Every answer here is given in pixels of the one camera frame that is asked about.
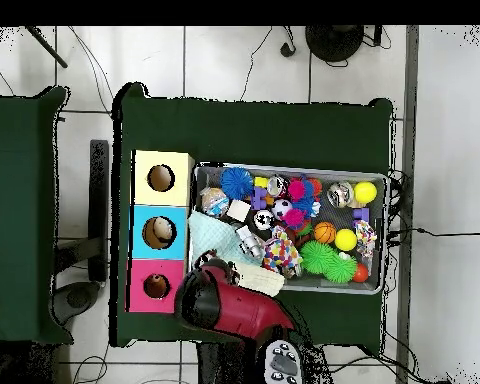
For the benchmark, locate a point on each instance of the small orange basketball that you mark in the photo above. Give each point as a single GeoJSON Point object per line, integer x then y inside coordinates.
{"type": "Point", "coordinates": [324, 232]}

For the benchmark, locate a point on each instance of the yellow smooth ball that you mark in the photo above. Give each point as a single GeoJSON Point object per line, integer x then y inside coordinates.
{"type": "Point", "coordinates": [346, 240]}

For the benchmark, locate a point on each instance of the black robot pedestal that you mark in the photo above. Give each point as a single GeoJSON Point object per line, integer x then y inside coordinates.
{"type": "Point", "coordinates": [220, 364]}

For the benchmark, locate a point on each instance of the crushed clear plastic bottle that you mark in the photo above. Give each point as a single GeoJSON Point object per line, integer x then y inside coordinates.
{"type": "Point", "coordinates": [215, 202]}

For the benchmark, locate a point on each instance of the silver toy robot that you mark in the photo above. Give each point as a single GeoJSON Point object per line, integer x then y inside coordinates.
{"type": "Point", "coordinates": [251, 242]}

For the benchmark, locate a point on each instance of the black round stand base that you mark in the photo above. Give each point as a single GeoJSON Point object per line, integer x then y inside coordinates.
{"type": "Point", "coordinates": [334, 44]}

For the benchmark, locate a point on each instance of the blue spiky rubber ball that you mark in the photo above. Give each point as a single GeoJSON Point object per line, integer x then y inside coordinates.
{"type": "Point", "coordinates": [236, 183]}

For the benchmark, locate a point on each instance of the mint green waffle cloth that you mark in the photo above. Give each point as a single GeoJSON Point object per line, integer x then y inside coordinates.
{"type": "Point", "coordinates": [212, 238]}

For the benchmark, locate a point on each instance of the black slanted rod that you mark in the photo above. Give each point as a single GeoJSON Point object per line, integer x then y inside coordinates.
{"type": "Point", "coordinates": [48, 47]}

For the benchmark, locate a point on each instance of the wooden box with three holes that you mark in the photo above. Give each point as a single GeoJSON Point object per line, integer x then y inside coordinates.
{"type": "Point", "coordinates": [180, 192]}

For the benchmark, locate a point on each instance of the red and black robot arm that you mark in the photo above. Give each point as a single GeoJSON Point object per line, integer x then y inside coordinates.
{"type": "Point", "coordinates": [240, 308]}

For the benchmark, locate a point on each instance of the black upright stand bar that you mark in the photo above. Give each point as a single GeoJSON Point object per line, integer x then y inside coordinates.
{"type": "Point", "coordinates": [98, 200]}

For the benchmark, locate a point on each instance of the cream waffle cloth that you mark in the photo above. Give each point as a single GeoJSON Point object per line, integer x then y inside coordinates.
{"type": "Point", "coordinates": [262, 278]}

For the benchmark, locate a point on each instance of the white cloth with colourful dots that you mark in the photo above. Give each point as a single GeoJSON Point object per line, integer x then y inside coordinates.
{"type": "Point", "coordinates": [282, 254]}

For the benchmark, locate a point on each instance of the grey round stand foot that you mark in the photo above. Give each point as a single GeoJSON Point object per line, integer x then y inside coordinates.
{"type": "Point", "coordinates": [78, 298]}

